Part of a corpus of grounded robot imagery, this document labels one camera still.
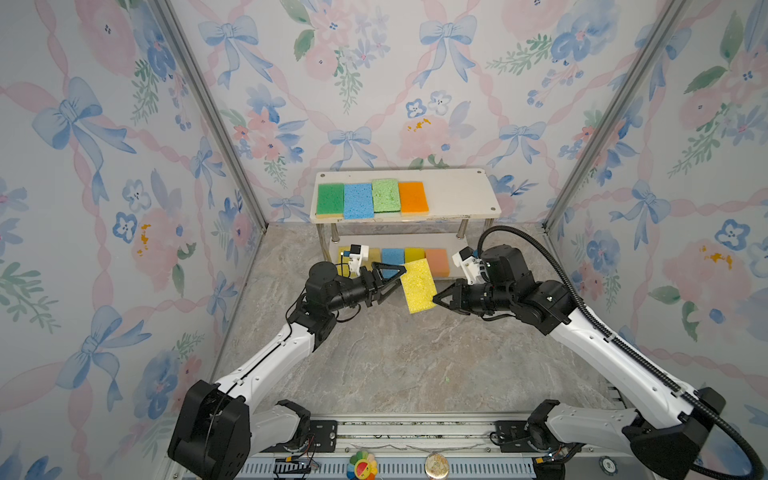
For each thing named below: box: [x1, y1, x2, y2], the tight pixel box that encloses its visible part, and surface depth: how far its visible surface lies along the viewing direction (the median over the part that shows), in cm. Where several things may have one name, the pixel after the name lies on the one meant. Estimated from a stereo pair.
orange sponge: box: [398, 182, 430, 215], surface depth 78 cm
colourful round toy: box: [346, 451, 379, 480], surface depth 70 cm
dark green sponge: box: [316, 183, 344, 219], surface depth 78 cm
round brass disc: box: [425, 453, 449, 478], surface depth 72 cm
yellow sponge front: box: [405, 248, 425, 263], surface depth 104 cm
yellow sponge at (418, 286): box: [400, 258, 437, 314], surface depth 72 cm
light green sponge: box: [372, 178, 401, 213], surface depth 79 cm
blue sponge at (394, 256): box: [381, 248, 405, 279], surface depth 102 cm
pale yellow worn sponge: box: [369, 248, 381, 263], surface depth 102 cm
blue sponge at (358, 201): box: [343, 183, 374, 220], surface depth 78 cm
